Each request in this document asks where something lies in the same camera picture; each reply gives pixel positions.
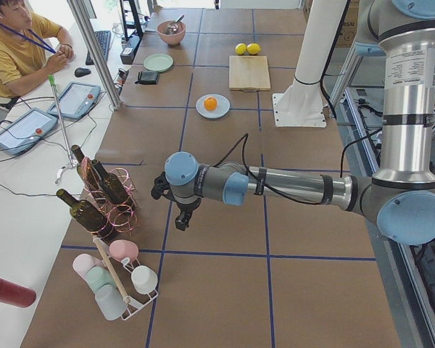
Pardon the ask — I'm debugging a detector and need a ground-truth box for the pale pink cup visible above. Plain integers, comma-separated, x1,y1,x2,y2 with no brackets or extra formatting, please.
72,254,104,280

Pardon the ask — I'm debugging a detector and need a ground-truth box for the metal scoop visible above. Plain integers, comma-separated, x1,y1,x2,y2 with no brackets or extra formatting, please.
164,14,185,35

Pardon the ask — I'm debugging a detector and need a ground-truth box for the bamboo cutting board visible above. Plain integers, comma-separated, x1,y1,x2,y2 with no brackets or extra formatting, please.
228,56,271,91

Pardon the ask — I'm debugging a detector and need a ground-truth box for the light grey cup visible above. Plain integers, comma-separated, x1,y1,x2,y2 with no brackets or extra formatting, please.
95,284,127,320

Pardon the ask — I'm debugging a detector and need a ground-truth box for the black computer mouse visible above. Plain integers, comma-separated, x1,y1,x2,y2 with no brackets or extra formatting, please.
74,67,91,78

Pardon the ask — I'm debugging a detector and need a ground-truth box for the lemon far from board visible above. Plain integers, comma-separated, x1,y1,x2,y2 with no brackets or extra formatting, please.
235,43,247,56

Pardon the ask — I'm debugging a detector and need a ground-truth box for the dark green wine bottle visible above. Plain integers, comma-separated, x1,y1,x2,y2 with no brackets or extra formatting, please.
56,188,118,243

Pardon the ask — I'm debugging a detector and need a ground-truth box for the white plastic cup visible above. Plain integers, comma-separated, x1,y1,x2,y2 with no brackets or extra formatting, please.
131,265,158,294

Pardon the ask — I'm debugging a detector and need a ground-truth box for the copper wire bottle rack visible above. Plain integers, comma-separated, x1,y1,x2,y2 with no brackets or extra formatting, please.
78,157,139,235

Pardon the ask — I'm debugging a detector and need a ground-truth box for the mint green cup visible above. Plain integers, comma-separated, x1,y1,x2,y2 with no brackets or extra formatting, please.
85,266,116,293

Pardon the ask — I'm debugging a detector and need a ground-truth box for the black keyboard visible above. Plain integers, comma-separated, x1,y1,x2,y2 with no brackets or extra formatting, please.
85,30,112,67

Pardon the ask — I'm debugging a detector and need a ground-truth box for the orange fruit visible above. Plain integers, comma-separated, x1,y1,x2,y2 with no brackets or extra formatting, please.
203,96,218,112

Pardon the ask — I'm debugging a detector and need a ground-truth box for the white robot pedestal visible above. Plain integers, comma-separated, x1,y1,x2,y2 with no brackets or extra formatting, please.
294,0,349,86

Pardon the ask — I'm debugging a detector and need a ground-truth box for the pink bowl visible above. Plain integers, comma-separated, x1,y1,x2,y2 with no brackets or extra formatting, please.
157,21,186,46

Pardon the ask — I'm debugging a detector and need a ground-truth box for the red thermos bottle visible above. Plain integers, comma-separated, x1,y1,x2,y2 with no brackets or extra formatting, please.
0,278,36,308

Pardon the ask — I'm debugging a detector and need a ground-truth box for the black power strip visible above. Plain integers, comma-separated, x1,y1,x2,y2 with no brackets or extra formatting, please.
120,35,141,65

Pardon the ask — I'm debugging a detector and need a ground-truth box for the white wire cup rack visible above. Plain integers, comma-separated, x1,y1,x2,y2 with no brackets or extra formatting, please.
92,235,160,322

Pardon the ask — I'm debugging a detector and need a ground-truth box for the man in yellow shirt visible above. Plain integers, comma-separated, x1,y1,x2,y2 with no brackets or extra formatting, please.
0,1,74,98

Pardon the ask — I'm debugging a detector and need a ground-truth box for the lemon near board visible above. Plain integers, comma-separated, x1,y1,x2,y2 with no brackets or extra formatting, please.
246,43,261,55

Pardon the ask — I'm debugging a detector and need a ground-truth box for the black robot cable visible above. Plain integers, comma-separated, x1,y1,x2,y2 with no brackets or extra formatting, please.
213,133,336,206

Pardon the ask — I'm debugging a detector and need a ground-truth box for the wooden rack handle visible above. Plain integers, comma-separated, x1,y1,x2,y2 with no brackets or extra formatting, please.
93,237,131,304

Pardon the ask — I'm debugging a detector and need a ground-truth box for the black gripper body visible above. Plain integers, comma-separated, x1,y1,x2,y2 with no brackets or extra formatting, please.
151,172,202,218

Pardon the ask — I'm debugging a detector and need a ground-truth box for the pink plastic cup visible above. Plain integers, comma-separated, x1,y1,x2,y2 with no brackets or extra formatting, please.
109,239,139,262

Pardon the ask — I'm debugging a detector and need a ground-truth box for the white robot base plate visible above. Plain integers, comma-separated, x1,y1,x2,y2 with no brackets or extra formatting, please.
272,91,326,128

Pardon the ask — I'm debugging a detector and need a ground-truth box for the light blue plate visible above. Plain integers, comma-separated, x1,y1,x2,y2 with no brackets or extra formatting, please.
196,94,230,120

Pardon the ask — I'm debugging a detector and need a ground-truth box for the dark grey folded cloth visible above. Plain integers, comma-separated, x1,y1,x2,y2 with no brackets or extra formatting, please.
135,70,160,85

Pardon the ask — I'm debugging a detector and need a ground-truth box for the light green plate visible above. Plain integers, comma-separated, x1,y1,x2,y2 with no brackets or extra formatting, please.
143,54,174,73

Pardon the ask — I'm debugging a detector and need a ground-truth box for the aluminium frame post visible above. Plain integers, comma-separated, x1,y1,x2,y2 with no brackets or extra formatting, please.
67,0,121,110

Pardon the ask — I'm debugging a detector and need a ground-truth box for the grabber stick green tip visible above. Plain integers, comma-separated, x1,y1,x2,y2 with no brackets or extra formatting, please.
48,75,77,186

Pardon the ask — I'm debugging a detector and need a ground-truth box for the near blue teach pendant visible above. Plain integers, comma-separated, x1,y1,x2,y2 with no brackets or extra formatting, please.
0,108,57,155

